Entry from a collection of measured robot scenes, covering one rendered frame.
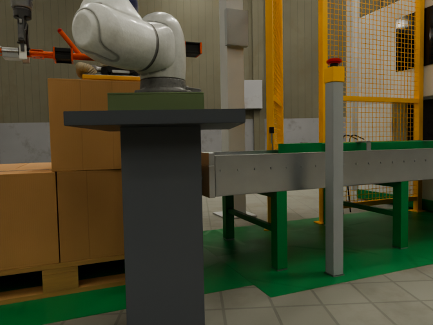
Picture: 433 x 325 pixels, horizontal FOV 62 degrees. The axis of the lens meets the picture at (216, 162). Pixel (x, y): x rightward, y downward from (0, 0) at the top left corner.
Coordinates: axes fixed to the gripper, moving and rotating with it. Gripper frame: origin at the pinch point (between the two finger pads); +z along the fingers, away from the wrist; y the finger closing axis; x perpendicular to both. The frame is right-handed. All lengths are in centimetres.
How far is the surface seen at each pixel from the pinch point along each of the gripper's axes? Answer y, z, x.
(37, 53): -2.6, -0.7, -5.5
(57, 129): -17.0, 34.8, -13.7
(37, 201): -18, 65, -4
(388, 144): -14, 45, -199
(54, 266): -18, 94, -10
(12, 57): -2.7, 1.7, 4.4
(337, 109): -45, 27, -137
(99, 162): -17, 50, -30
